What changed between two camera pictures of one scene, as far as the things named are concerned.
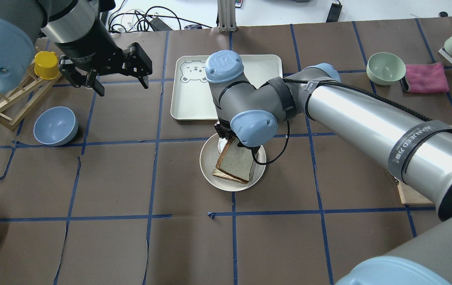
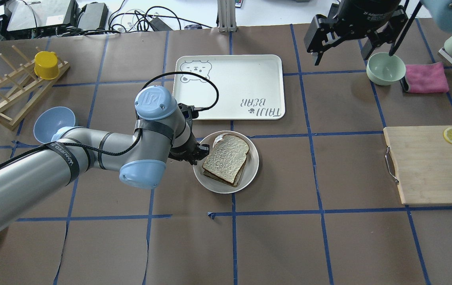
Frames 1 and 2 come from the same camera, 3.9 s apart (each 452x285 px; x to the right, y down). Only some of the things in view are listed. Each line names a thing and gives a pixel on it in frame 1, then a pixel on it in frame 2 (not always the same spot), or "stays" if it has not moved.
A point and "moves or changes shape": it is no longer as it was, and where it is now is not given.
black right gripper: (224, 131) to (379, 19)
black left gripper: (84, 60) to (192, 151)
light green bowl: (385, 69) stays
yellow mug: (46, 65) stays
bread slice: (235, 160) moves or changes shape
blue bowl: (56, 126) stays
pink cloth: (426, 78) stays
